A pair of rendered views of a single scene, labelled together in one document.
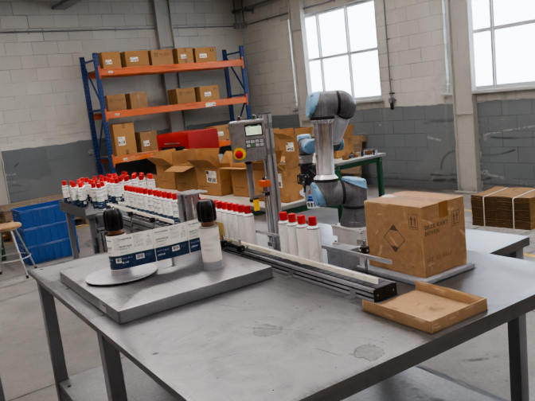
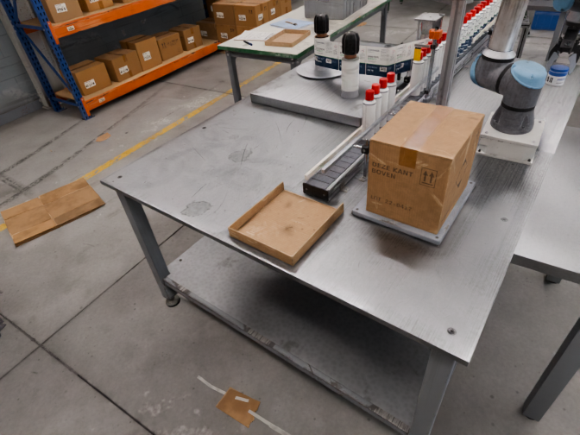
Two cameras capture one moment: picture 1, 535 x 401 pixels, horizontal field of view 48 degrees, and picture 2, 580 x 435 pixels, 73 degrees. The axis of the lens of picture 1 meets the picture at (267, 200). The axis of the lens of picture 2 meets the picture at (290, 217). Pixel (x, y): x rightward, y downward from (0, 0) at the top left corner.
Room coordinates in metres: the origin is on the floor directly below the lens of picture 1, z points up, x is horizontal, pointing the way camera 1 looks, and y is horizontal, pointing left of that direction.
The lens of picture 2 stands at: (1.59, -1.43, 1.69)
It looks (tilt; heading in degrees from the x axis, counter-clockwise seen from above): 40 degrees down; 72
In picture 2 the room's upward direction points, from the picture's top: 6 degrees counter-clockwise
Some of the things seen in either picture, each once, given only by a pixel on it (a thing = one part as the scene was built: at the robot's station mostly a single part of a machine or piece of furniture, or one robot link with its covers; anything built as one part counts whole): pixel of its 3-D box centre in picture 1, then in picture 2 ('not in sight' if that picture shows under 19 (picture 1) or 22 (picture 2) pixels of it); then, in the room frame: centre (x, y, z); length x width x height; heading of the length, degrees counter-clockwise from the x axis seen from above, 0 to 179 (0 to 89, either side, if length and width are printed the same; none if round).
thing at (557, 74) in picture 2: (313, 201); (557, 75); (3.25, -0.25, 0.98); 0.07 x 0.07 x 0.07
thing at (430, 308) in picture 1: (423, 304); (286, 219); (1.88, -0.47, 0.85); 0.30 x 0.26 x 0.04; 32
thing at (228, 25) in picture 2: not in sight; (244, 22); (3.10, 4.49, 0.32); 1.20 x 0.83 x 0.64; 125
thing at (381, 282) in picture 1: (259, 254); (408, 104); (2.72, 0.07, 0.86); 1.65 x 0.08 x 0.04; 32
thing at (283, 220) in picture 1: (285, 235); (388, 97); (2.52, -0.06, 0.98); 0.05 x 0.05 x 0.20
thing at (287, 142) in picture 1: (293, 142); not in sight; (7.56, -0.41, 0.97); 0.42 x 0.39 x 0.37; 124
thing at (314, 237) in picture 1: (314, 241); (368, 116); (2.36, -0.17, 0.98); 0.05 x 0.05 x 0.20
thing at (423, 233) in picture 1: (414, 231); (422, 164); (2.33, -0.57, 0.99); 0.30 x 0.24 x 0.27; 33
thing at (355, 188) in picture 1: (353, 190); (523, 83); (2.85, -0.41, 1.09); 0.13 x 0.12 x 0.14; 98
